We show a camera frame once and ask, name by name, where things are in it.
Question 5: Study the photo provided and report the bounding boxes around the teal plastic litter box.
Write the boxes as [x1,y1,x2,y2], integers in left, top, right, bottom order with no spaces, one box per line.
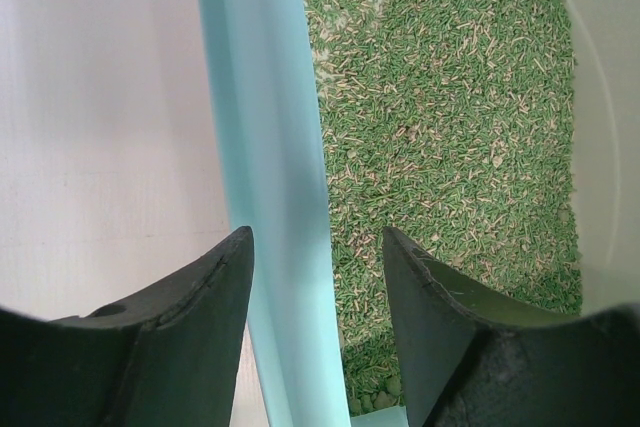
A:
[199,0,407,426]

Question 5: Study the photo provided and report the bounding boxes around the green cat litter pellets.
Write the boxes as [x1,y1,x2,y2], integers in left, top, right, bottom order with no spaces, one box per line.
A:
[304,0,582,415]

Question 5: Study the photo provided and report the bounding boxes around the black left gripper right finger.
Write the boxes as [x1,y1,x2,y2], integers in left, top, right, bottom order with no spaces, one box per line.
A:
[383,228,639,426]

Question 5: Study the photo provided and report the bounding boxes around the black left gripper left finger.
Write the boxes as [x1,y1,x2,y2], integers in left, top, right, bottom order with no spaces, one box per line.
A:
[1,226,254,426]

